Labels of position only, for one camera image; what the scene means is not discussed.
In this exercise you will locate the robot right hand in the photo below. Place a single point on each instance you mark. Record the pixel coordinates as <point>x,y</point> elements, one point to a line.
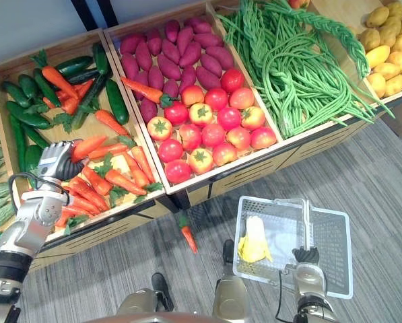
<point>306,254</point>

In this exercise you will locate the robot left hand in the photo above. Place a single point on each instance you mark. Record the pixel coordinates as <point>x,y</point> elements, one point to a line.
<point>57,158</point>

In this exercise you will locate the white plastic shopping basket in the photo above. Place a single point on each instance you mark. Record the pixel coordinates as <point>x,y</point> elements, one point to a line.
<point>332,249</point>

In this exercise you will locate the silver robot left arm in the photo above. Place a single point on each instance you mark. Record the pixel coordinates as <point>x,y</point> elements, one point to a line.
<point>22,232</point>

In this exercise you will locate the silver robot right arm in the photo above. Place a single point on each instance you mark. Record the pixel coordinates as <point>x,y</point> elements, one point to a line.
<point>310,282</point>

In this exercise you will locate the orange carrot with green top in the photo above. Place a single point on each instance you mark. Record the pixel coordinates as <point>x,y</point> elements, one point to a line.
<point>189,237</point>
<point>111,121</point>
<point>143,90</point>
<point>59,80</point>
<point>125,181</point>
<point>97,180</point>

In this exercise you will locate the wooden crate of carrots and cucumbers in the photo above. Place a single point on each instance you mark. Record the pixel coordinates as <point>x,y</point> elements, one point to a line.
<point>96,131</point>

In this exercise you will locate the yellow corn cob with husk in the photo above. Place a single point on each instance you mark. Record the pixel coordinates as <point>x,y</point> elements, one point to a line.
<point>254,242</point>

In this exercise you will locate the dark robot right foot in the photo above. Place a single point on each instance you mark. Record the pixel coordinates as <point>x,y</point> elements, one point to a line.
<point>228,251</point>

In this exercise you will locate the dark robot foot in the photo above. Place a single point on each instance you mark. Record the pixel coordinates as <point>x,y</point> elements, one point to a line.
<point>228,251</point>
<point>162,289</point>

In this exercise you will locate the silver robot right leg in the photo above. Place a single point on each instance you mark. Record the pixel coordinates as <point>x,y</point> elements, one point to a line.
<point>229,294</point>

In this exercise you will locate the silver robot leg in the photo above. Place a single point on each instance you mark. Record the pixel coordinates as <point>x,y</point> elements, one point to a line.
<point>229,294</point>
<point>140,301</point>

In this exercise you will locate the wooden display stand black stripes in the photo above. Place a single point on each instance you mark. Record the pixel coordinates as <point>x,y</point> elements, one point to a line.
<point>254,171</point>

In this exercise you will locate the purple sweet potato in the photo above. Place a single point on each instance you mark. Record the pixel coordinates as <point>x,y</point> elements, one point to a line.
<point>131,42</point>
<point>148,110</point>
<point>168,67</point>
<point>171,88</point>
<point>199,25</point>
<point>207,78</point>
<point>153,42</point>
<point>188,78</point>
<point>208,40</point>
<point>130,65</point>
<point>219,57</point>
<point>143,55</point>
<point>184,40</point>
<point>170,51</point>
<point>172,30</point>
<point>211,65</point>
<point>142,78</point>
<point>156,77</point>
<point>190,54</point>

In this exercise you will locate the red tomato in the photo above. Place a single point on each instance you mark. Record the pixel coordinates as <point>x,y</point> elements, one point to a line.
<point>238,138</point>
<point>177,171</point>
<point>176,113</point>
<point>213,135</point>
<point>170,150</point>
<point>216,99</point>
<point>229,118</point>
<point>241,98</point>
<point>263,137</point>
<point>225,154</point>
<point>190,136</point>
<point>159,128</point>
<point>200,161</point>
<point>192,95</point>
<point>232,80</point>
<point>200,114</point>
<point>252,117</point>

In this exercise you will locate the wooden crate of green beans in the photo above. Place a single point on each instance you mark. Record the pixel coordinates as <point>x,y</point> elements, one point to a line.
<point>322,126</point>

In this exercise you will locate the dark robot left foot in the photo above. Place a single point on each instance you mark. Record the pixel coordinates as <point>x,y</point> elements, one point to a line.
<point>162,289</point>

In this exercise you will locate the wooden crate of tomatoes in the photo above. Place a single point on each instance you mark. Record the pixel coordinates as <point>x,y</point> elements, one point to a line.
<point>143,30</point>

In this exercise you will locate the silver robot left leg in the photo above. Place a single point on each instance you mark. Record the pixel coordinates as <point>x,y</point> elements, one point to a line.
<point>140,301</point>

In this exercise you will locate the silver robot torso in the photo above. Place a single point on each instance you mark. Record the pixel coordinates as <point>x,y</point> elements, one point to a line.
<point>153,318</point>

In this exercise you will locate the pile of long green beans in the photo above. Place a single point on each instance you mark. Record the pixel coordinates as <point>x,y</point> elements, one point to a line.
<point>298,84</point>

